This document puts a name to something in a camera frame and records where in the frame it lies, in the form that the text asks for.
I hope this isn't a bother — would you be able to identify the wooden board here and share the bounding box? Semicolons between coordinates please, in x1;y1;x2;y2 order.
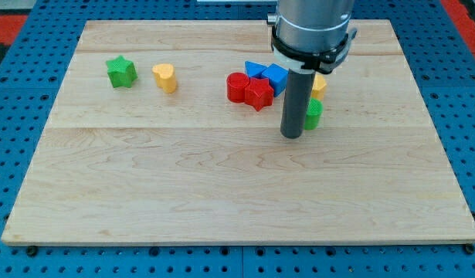
2;20;475;246

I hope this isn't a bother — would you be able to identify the green cylinder block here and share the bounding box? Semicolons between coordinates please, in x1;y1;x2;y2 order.
304;98;323;130

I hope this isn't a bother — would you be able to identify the blue cube block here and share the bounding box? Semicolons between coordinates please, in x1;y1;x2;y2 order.
261;63;288;97

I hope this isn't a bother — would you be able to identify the green star block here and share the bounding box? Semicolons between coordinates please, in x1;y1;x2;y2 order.
105;56;137;88

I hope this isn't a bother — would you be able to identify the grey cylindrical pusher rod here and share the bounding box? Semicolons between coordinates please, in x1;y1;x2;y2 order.
280;69;315;139

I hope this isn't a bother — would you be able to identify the red cylinder block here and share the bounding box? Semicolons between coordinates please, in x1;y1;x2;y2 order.
226;73;249;103

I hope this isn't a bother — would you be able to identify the black clamp ring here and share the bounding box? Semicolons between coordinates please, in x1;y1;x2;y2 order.
270;25;358;76

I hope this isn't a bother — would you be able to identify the red star block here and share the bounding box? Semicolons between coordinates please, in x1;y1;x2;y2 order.
244;77;274;111

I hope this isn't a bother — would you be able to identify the yellow heart block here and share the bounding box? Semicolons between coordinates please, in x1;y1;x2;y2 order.
151;63;178;93

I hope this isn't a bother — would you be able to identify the blue triangle block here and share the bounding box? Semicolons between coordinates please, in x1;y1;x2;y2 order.
244;60;267;79

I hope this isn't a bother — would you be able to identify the yellow pentagon block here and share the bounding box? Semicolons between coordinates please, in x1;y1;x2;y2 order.
311;74;327;100

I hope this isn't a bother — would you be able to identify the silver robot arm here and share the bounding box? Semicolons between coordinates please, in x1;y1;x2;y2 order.
267;0;355;53

